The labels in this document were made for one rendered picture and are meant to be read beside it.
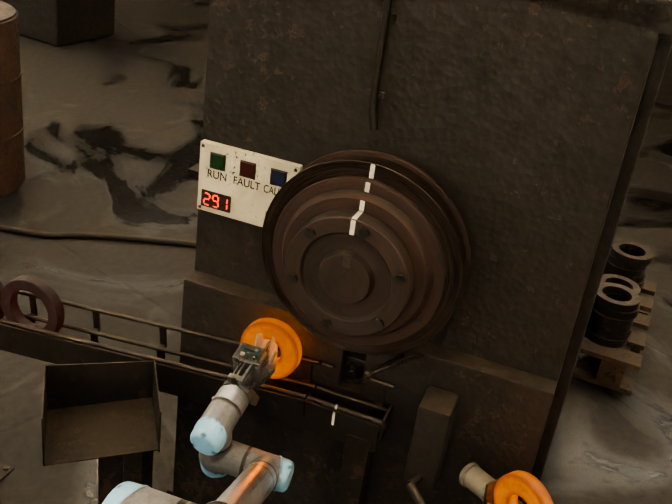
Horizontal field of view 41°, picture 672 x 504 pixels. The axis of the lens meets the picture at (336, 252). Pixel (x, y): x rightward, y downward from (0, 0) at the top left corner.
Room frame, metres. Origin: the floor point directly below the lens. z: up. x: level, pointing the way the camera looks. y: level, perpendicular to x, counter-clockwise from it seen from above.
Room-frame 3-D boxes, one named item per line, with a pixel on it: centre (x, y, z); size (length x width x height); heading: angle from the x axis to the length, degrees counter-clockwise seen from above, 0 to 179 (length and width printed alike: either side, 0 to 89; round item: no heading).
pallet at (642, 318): (3.59, -0.83, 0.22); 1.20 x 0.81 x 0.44; 71
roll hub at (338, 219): (1.67, -0.03, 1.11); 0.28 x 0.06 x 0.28; 73
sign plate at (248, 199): (1.97, 0.23, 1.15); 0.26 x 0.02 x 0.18; 73
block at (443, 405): (1.71, -0.29, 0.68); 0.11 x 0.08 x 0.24; 163
